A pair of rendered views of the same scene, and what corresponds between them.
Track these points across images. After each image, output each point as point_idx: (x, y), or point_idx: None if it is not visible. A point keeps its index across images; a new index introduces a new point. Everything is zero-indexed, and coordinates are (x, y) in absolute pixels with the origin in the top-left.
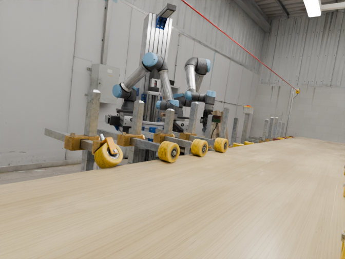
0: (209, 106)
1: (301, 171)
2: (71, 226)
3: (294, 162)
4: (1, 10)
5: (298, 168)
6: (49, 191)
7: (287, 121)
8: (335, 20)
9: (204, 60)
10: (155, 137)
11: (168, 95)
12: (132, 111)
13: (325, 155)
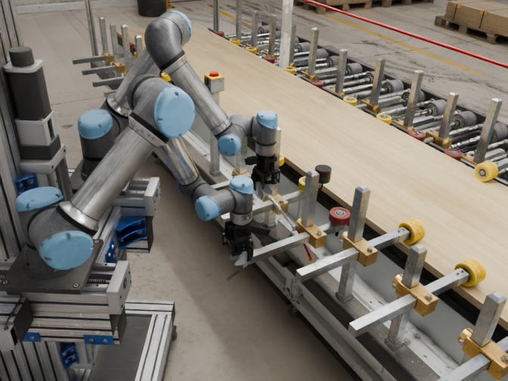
0: (274, 148)
1: (492, 212)
2: None
3: (430, 186)
4: None
5: (472, 204)
6: None
7: (88, 5)
8: None
9: (184, 22)
10: (429, 308)
11: (193, 168)
12: (93, 258)
13: (350, 124)
